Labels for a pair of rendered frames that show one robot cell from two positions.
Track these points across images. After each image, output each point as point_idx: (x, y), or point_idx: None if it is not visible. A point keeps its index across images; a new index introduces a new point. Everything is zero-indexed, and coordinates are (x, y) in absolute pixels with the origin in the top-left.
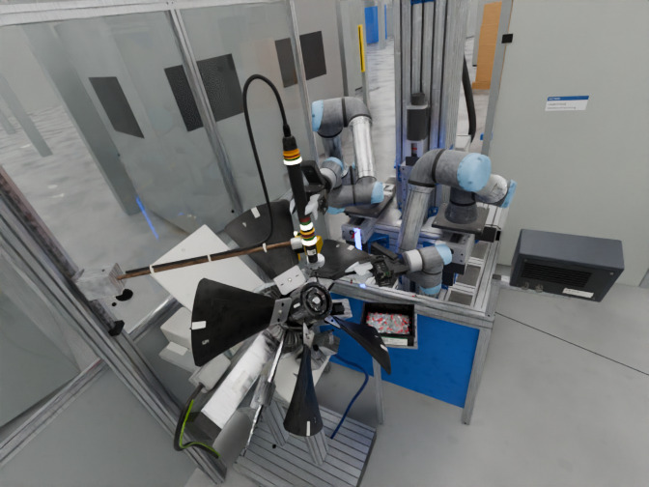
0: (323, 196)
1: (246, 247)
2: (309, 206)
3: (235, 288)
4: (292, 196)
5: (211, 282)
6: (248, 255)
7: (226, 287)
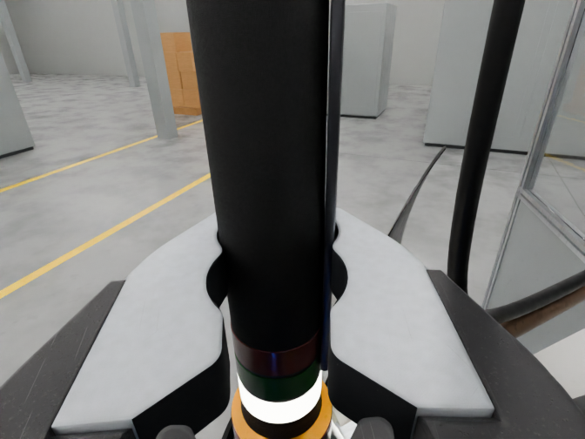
0: (16, 379)
1: (532, 294)
2: (198, 223)
3: (400, 213)
4: (505, 334)
5: (431, 164)
6: (582, 395)
7: (410, 195)
